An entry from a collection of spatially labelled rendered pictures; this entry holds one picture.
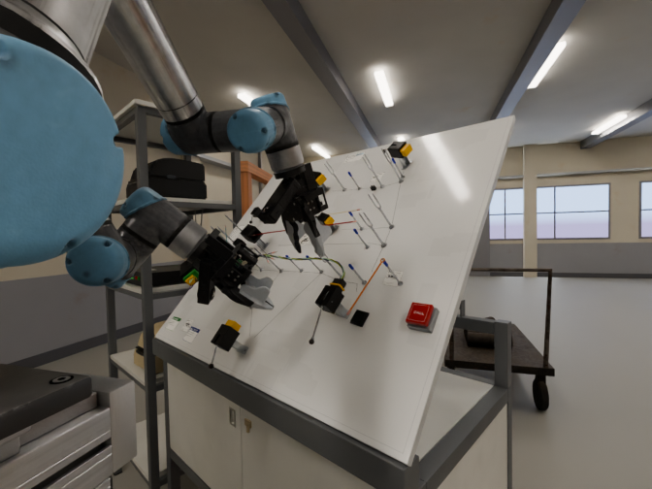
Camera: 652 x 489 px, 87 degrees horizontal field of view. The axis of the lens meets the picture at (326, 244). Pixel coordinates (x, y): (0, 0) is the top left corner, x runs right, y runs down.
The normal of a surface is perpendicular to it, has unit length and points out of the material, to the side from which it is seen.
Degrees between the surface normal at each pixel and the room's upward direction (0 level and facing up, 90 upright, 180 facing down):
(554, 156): 90
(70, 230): 101
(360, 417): 49
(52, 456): 90
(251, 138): 112
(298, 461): 90
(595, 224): 90
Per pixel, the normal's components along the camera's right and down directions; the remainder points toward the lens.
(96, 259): 0.33, 0.03
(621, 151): -0.29, 0.04
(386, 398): -0.53, -0.63
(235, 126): -0.18, 0.41
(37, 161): 0.96, 0.11
